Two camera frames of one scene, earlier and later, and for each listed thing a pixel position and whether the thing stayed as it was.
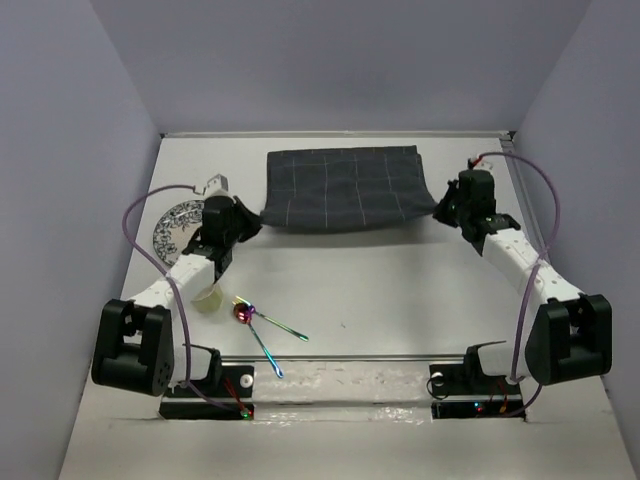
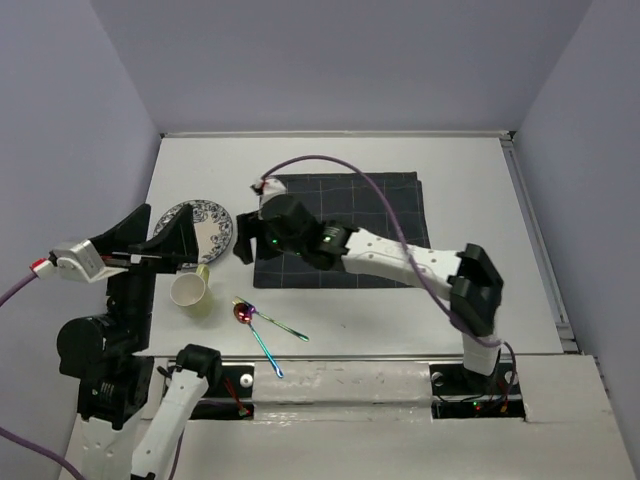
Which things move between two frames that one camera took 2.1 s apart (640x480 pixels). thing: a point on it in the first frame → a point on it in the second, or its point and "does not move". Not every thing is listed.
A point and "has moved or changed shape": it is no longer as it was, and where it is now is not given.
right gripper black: [441, 213] → [251, 224]
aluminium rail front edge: [343, 358] does not move
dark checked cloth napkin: [345, 187] has moved or changed shape
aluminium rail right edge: [532, 213] does not move
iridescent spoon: [242, 313] does not move
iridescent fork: [239, 300] does not move
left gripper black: [251, 221] → [132, 230]
